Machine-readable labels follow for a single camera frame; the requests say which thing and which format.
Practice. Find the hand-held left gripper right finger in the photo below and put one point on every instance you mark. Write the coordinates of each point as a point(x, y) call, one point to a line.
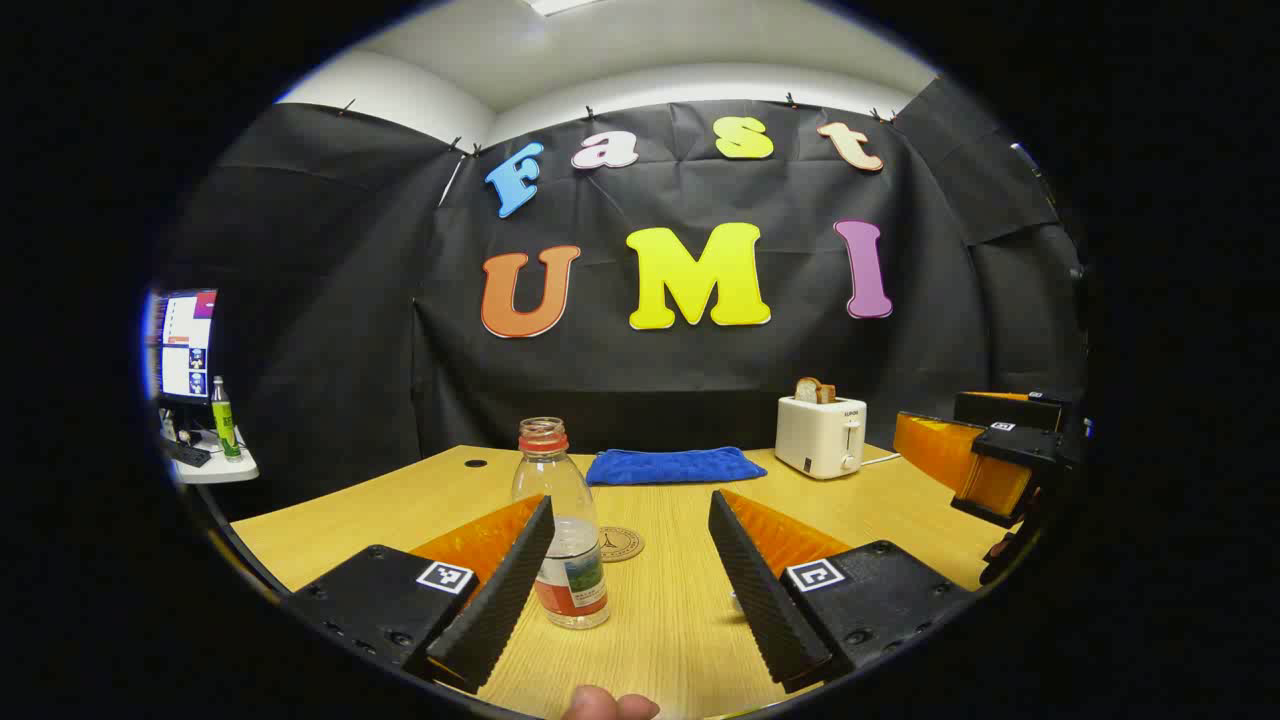
point(760, 590)

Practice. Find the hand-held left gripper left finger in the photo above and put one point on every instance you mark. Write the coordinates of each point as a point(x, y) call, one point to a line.
point(500, 590)

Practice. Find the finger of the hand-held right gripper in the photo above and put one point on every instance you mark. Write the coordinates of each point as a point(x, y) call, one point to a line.
point(1010, 410)
point(940, 445)

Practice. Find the clear plastic water bottle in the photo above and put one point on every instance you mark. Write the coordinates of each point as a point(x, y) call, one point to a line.
point(550, 480)

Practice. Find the round wooden coaster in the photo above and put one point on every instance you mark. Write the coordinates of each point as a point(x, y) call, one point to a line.
point(625, 545)

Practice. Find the green bottle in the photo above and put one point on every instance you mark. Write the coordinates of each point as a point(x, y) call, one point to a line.
point(224, 420)

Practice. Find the white toaster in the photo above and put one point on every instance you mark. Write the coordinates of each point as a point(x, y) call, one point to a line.
point(815, 440)

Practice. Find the bread slice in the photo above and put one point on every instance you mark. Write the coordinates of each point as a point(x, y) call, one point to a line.
point(812, 390)

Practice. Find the blue towel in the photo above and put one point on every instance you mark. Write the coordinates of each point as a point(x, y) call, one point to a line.
point(670, 466)

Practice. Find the black backdrop cloth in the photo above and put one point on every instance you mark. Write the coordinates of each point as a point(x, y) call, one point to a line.
point(700, 380)

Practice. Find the white side desk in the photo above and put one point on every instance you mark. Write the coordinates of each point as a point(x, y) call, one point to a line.
point(225, 470)

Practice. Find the black keyboard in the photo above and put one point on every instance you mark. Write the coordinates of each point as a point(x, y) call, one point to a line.
point(190, 455)

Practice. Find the computer monitor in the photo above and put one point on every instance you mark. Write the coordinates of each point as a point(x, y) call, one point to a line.
point(185, 345)

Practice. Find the ceiling light panel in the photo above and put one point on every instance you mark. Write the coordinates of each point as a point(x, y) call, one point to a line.
point(560, 5)

